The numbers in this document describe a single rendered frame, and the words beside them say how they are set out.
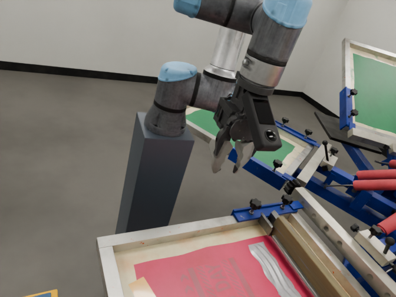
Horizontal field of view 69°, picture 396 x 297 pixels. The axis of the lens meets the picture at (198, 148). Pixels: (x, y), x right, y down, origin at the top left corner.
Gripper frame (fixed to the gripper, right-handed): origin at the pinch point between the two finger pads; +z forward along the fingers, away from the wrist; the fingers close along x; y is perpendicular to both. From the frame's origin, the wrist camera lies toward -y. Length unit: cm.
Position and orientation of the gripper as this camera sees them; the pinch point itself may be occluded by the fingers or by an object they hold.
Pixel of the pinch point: (227, 170)
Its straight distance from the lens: 63.1
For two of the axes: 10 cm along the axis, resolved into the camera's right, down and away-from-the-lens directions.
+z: -2.7, 8.1, 5.2
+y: -3.1, -5.8, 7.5
